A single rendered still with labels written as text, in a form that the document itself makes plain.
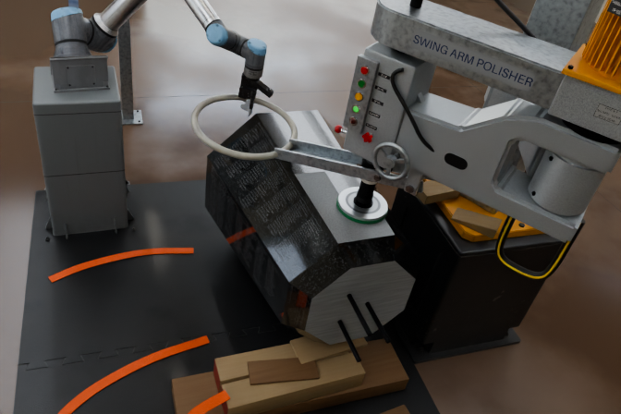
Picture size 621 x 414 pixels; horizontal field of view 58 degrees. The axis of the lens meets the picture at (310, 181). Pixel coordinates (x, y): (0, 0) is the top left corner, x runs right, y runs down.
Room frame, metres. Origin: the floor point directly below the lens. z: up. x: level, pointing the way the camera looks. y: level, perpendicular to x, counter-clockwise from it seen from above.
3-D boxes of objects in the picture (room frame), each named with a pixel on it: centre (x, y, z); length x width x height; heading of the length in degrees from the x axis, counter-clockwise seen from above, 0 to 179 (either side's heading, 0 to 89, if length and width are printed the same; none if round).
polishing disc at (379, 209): (1.87, -0.23, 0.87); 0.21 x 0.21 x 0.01
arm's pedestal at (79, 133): (2.43, 1.26, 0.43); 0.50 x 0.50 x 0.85; 26
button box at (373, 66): (1.80, -0.12, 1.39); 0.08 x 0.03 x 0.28; 62
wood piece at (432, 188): (2.16, -0.59, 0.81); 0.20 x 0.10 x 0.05; 122
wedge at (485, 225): (1.99, -0.76, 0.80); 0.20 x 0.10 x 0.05; 66
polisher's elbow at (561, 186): (1.56, -0.82, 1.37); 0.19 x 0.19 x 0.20
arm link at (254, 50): (2.39, 0.36, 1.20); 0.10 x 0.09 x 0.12; 64
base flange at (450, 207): (2.21, -0.84, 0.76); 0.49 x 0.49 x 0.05; 24
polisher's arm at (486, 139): (1.68, -0.58, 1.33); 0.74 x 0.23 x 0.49; 62
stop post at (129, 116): (3.51, 1.44, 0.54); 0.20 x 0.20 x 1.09; 24
